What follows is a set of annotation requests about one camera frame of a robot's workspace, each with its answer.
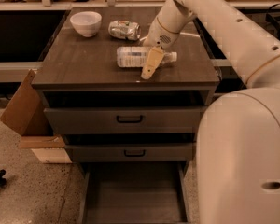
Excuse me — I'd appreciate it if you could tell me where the white ceramic bowl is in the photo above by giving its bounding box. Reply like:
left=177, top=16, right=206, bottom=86
left=70, top=11, right=102, bottom=37

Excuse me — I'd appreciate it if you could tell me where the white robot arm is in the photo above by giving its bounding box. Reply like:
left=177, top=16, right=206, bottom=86
left=145, top=0, right=280, bottom=224

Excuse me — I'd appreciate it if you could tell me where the crushed silver soda can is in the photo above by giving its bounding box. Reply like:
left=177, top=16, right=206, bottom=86
left=108, top=21, right=141, bottom=41

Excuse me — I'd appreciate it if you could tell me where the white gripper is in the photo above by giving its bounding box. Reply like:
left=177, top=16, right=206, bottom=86
left=141, top=17, right=179, bottom=79

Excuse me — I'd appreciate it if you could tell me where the black top drawer handle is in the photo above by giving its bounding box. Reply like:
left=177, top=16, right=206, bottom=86
left=116, top=115, right=143, bottom=123

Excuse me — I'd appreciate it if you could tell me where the brown cardboard box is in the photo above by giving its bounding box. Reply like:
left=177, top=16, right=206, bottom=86
left=0, top=70, right=71, bottom=164

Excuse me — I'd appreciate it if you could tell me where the grey drawer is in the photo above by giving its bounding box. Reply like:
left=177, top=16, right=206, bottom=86
left=65, top=143, right=193, bottom=163
left=44, top=107, right=202, bottom=134
left=78, top=161, right=192, bottom=224

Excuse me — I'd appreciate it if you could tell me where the clear plastic water bottle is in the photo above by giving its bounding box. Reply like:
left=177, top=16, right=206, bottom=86
left=116, top=46, right=178, bottom=69

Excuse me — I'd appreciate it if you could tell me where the grey bottom drawer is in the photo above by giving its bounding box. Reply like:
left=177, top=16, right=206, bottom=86
left=78, top=161, right=192, bottom=224

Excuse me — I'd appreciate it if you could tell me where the grey top drawer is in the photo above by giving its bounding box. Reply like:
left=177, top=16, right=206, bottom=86
left=44, top=107, right=202, bottom=134

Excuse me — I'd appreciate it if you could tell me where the dark wooden drawer cabinet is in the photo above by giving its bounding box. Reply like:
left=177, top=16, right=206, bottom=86
left=31, top=6, right=221, bottom=224

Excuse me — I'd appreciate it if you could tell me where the grey middle drawer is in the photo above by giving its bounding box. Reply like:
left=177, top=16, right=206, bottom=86
left=65, top=143, right=193, bottom=163

